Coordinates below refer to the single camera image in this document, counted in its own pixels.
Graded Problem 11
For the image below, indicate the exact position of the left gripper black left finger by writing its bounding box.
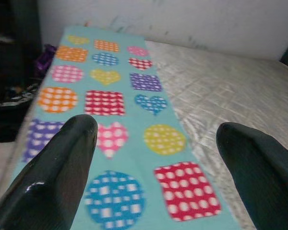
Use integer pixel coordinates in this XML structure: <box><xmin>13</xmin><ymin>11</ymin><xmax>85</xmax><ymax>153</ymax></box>
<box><xmin>0</xmin><ymin>114</ymin><xmax>98</xmax><ymax>230</ymax></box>

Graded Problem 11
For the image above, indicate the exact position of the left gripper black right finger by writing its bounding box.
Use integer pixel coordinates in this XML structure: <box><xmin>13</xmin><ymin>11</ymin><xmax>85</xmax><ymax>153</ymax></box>
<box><xmin>216</xmin><ymin>122</ymin><xmax>288</xmax><ymax>230</ymax></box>

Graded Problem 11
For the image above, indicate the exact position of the white quilted mattress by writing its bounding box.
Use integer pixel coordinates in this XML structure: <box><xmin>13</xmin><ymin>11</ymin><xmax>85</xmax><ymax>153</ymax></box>
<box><xmin>0</xmin><ymin>39</ymin><xmax>288</xmax><ymax>230</ymax></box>

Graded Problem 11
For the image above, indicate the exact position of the teal sheet with colourful shapes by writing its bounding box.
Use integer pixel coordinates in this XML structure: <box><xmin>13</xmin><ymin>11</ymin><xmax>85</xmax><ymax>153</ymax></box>
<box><xmin>13</xmin><ymin>25</ymin><xmax>240</xmax><ymax>230</ymax></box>

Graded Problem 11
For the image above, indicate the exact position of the purple cloth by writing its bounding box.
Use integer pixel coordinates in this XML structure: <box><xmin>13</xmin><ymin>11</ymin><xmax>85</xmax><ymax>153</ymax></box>
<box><xmin>33</xmin><ymin>44</ymin><xmax>58</xmax><ymax>79</ymax></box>

